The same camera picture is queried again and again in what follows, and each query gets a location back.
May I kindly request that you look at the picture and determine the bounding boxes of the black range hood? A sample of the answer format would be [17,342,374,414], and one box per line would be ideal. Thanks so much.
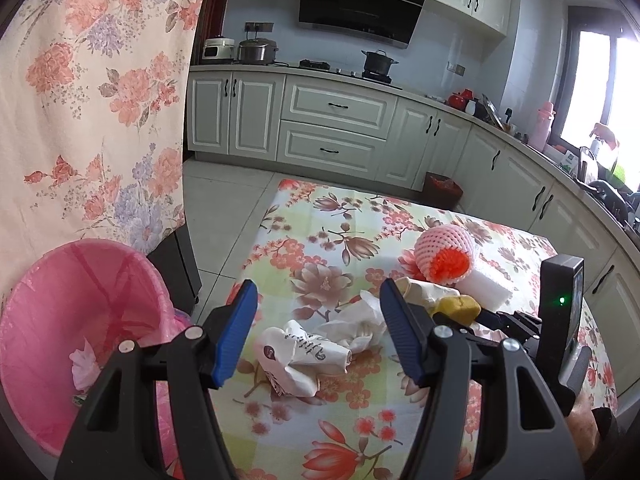
[298,0,431,50]

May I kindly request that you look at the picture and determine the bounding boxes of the trash bin with pink liner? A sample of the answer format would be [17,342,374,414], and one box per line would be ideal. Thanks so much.
[0,239,188,461]

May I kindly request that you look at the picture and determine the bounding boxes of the red kettle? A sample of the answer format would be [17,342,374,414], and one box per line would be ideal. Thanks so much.
[446,89,476,110]

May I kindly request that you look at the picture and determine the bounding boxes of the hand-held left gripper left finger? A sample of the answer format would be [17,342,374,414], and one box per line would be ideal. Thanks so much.
[55,279,259,480]

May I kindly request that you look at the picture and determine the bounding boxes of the pink rubber glove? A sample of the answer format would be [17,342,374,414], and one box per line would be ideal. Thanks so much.
[589,122,621,151]

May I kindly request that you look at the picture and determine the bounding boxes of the round pink foam fruit net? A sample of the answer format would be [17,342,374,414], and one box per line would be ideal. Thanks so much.
[414,226,473,283]

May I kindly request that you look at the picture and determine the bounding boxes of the black cooking pot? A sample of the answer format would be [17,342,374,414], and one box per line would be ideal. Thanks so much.
[361,50,400,78]

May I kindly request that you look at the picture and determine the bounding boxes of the dark bin with red bag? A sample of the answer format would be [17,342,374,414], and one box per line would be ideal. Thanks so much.
[424,171,463,208]

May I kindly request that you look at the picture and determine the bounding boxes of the steel pressure cooker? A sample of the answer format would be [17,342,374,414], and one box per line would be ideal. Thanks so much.
[236,37,279,66]

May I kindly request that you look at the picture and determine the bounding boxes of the yellow sponge block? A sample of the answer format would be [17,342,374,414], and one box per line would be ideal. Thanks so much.
[434,294,482,328]

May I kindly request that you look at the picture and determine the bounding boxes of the black pan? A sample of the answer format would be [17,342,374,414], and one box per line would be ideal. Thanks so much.
[582,180,631,216]

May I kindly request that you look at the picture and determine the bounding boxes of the white lower cabinets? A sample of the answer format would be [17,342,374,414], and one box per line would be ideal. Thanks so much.
[187,62,640,356]

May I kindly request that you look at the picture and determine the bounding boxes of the person's right hand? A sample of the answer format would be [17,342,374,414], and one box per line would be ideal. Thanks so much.
[567,395,601,456]

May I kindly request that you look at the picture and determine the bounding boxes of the beige paper wrapper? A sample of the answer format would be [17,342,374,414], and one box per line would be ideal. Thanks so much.
[395,276,461,306]

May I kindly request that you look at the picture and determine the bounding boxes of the steel dish tray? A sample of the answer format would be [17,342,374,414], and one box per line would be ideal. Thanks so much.
[477,94,506,128]

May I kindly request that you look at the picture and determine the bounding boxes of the floral curtain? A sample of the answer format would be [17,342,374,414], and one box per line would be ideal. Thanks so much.
[0,0,216,301]

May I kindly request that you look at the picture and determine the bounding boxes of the pink thermos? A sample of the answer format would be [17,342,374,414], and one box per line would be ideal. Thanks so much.
[531,101,556,151]

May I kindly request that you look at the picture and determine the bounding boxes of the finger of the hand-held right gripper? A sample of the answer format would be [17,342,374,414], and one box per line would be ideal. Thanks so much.
[432,309,543,343]

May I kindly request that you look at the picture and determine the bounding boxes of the printed paper bag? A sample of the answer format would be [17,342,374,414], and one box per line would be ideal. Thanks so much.
[252,319,353,398]

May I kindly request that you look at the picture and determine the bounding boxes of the black gas stove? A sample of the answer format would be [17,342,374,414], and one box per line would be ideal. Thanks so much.
[298,59,393,83]

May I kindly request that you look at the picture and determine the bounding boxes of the white foam block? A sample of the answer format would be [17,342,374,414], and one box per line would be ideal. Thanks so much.
[456,267,513,313]

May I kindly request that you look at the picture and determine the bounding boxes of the black stand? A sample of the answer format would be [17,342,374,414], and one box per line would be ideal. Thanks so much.
[145,227,203,313]

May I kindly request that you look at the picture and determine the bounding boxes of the dark framed window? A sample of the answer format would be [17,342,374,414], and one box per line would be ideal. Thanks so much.
[557,6,640,196]

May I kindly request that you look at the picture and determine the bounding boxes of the floral tablecloth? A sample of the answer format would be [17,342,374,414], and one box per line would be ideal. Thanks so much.
[155,178,618,480]

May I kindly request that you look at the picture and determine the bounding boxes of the white rice cooker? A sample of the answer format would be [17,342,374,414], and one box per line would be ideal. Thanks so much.
[201,35,236,62]

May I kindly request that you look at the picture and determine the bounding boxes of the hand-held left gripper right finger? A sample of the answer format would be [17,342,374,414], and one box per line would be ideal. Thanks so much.
[379,277,586,480]

